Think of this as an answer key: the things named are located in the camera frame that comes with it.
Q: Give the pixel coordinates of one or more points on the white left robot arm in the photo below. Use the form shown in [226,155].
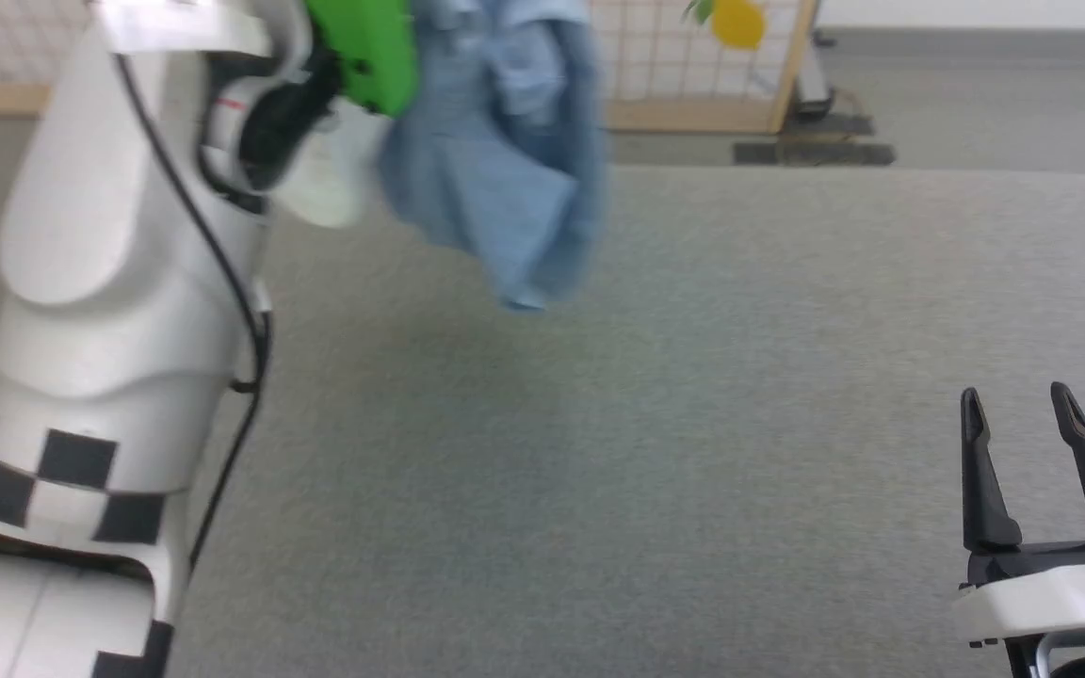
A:
[109,245]

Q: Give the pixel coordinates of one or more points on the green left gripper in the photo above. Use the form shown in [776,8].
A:
[368,52]

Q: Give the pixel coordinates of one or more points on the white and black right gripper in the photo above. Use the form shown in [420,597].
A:
[1042,598]

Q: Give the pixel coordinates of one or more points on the light blue polo shirt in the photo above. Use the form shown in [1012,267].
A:
[495,188]

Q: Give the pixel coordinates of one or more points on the grey fabric sofa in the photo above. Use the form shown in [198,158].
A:
[693,424]

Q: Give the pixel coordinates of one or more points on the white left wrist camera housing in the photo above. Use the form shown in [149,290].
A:
[331,179]

